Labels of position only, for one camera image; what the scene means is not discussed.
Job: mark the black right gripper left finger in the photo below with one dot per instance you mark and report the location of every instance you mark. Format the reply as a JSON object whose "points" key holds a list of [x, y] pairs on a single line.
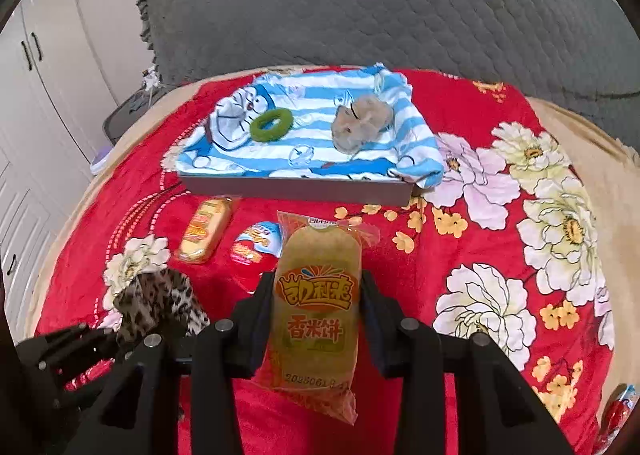
{"points": [[137, 409]]}

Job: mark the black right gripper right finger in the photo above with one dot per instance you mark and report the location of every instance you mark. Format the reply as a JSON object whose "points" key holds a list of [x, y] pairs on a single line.
{"points": [[497, 412]]}

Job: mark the leopard print scrunchie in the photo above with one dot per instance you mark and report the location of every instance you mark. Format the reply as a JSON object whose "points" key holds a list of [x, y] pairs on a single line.
{"points": [[155, 299]]}

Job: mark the large rice cracker packet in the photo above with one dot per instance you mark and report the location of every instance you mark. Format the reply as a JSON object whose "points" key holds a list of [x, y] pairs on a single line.
{"points": [[312, 348]]}

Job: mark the Kinder egg toy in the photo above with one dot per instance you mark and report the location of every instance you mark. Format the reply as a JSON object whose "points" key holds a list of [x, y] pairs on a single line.
{"points": [[254, 252]]}

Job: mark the small rice cracker packet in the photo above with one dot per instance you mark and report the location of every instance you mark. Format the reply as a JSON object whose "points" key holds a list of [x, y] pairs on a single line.
{"points": [[205, 230]]}

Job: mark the red snack packet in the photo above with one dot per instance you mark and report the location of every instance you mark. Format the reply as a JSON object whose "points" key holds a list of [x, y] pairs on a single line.
{"points": [[617, 412]]}

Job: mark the red floral blanket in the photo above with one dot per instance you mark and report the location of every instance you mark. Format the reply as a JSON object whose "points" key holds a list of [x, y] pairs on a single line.
{"points": [[506, 245]]}

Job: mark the grey flat box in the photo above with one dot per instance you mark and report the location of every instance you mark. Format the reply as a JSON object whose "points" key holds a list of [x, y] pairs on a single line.
{"points": [[384, 193]]}

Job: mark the Doraemon striped blue cloth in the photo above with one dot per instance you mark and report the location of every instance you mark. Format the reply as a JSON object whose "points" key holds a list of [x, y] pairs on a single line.
{"points": [[280, 126]]}

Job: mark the beige bed sheet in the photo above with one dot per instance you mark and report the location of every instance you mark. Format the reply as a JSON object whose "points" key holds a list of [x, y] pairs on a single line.
{"points": [[609, 167]]}

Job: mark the dark bedside table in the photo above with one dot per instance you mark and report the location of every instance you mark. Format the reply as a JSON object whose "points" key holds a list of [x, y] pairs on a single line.
{"points": [[130, 111]]}

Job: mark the beige fluffy scrunchie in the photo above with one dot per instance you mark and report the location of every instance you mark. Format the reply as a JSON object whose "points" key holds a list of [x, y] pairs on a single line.
{"points": [[359, 123]]}

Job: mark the white wardrobe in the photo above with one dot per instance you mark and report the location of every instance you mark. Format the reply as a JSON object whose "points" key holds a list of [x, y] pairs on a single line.
{"points": [[65, 67]]}

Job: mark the grey quilted bedspread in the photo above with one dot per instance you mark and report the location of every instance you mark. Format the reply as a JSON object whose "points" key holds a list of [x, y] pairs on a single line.
{"points": [[580, 54]]}

